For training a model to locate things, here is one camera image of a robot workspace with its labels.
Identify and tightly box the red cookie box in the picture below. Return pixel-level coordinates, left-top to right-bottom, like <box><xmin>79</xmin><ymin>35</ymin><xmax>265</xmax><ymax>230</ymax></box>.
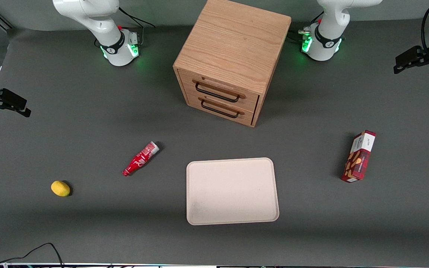
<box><xmin>340</xmin><ymin>130</ymin><xmax>376</xmax><ymax>184</ymax></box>

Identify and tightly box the beige rectangular tray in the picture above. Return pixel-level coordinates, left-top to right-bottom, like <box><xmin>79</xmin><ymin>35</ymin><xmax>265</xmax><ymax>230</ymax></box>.
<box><xmin>186</xmin><ymin>157</ymin><xmax>280</xmax><ymax>226</ymax></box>

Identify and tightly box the yellow lemon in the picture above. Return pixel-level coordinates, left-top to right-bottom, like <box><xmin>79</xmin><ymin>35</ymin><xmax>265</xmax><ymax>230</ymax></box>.
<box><xmin>51</xmin><ymin>180</ymin><xmax>71</xmax><ymax>197</ymax></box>

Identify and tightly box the red soda bottle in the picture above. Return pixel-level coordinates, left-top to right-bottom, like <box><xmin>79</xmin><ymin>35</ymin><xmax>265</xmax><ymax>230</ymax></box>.
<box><xmin>122</xmin><ymin>141</ymin><xmax>160</xmax><ymax>177</ymax></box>

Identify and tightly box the wooden drawer cabinet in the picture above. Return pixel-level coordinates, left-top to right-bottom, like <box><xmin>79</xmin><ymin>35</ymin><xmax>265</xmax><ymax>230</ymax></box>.
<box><xmin>173</xmin><ymin>0</ymin><xmax>292</xmax><ymax>128</ymax></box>

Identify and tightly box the black left arm base cable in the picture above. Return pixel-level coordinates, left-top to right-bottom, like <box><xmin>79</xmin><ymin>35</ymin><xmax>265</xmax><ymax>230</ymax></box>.
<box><xmin>288</xmin><ymin>28</ymin><xmax>312</xmax><ymax>42</ymax></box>

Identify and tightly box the black arm base cable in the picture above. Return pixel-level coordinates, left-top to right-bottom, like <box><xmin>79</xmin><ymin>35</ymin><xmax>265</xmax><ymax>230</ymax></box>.
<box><xmin>118</xmin><ymin>7</ymin><xmax>156</xmax><ymax>29</ymax></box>
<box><xmin>288</xmin><ymin>28</ymin><xmax>312</xmax><ymax>42</ymax></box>

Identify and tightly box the black cable on table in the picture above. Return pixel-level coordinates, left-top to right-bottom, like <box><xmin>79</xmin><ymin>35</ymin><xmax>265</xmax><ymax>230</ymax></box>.
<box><xmin>0</xmin><ymin>242</ymin><xmax>64</xmax><ymax>268</ymax></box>

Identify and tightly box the black right arm base cable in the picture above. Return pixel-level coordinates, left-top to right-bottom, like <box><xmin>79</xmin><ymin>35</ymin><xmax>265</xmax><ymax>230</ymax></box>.
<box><xmin>118</xmin><ymin>7</ymin><xmax>156</xmax><ymax>29</ymax></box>

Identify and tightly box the wooden drawer with handle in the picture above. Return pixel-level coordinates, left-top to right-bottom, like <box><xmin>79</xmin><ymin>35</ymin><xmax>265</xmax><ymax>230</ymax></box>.
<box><xmin>185</xmin><ymin>92</ymin><xmax>257</xmax><ymax>126</ymax></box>
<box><xmin>179</xmin><ymin>69</ymin><xmax>260</xmax><ymax>112</ymax></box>

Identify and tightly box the black metal drawer handle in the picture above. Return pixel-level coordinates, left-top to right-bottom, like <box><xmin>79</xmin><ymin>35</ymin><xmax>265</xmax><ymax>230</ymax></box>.
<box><xmin>200</xmin><ymin>98</ymin><xmax>240</xmax><ymax>119</ymax></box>
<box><xmin>195</xmin><ymin>82</ymin><xmax>241</xmax><ymax>103</ymax></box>

